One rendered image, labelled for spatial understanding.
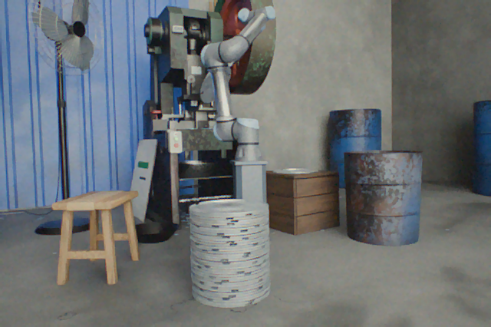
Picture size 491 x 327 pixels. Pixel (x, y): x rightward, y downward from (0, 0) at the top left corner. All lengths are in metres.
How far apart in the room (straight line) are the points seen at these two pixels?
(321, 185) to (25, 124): 2.59
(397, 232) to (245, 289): 1.02
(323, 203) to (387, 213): 0.46
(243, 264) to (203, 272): 0.14
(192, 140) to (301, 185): 0.79
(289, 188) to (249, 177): 0.34
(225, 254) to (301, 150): 3.43
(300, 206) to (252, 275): 0.98
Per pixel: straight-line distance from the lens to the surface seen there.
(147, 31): 2.74
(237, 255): 1.29
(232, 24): 3.10
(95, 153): 3.75
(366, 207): 2.07
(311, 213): 2.31
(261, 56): 2.65
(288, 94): 4.54
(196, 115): 2.59
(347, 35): 5.25
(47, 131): 3.74
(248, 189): 1.96
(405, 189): 2.07
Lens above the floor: 0.56
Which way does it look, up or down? 3 degrees down
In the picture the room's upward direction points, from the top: 1 degrees counter-clockwise
